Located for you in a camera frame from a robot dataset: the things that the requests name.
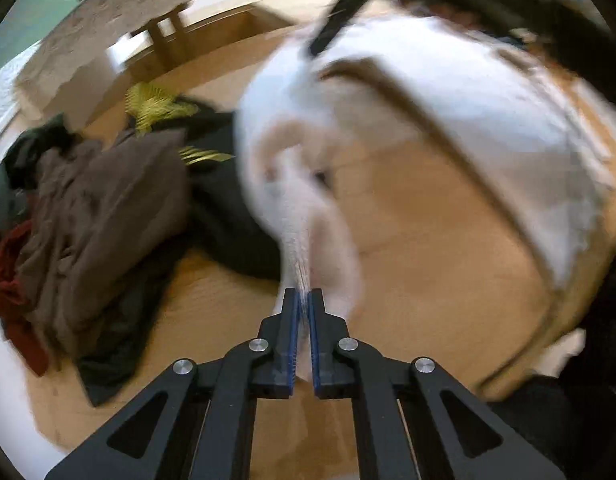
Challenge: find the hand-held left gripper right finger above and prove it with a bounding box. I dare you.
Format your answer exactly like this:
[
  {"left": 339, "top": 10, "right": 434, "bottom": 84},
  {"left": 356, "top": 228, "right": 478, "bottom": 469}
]
[{"left": 308, "top": 287, "right": 566, "bottom": 480}]

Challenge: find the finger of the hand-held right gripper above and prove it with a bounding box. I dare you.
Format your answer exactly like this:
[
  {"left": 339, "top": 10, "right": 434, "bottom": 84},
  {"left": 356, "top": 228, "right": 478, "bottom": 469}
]
[{"left": 307, "top": 0, "right": 383, "bottom": 58}]

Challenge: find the black garment with yellow print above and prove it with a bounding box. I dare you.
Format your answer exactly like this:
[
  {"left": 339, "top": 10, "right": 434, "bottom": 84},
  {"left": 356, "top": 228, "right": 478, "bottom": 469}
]
[{"left": 125, "top": 82, "right": 286, "bottom": 283}]

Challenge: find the red garment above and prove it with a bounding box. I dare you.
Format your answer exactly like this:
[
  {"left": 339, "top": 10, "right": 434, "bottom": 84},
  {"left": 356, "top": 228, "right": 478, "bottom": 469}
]
[{"left": 0, "top": 222, "right": 51, "bottom": 378}]

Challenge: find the brown garment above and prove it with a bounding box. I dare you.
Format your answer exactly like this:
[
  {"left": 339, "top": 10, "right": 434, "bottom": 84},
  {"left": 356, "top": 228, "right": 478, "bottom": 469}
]
[{"left": 18, "top": 127, "right": 191, "bottom": 356}]

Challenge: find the person's right forearm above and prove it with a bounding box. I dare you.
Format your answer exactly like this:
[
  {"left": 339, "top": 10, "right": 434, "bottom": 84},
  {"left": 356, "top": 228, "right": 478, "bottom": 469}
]
[{"left": 428, "top": 0, "right": 616, "bottom": 91}]

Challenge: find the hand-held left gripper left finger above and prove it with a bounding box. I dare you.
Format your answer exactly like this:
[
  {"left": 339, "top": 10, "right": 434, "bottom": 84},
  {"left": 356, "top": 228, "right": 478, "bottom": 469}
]
[{"left": 45, "top": 287, "right": 303, "bottom": 480}]

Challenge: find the person's black jacket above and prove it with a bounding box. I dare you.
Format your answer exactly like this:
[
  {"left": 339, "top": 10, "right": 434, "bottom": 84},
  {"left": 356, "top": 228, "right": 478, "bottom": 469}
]
[{"left": 488, "top": 270, "right": 616, "bottom": 480}]

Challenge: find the dark green garment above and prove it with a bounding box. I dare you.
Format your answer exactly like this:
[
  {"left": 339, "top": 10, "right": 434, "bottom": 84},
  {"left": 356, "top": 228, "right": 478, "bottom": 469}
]
[{"left": 2, "top": 114, "right": 81, "bottom": 193}]

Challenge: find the white knit cardigan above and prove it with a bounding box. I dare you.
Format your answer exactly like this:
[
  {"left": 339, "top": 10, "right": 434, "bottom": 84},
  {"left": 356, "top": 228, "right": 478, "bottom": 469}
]
[{"left": 235, "top": 12, "right": 616, "bottom": 401}]

